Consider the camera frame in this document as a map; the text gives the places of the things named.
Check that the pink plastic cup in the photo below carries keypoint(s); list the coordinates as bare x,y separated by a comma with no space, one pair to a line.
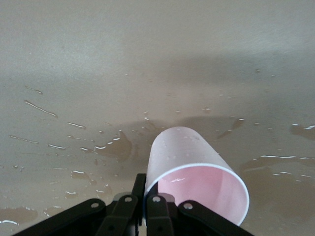
187,152

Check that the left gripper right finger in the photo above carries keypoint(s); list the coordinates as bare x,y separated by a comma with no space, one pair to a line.
160,221

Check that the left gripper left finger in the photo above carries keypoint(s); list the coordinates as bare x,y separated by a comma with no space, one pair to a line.
123,214

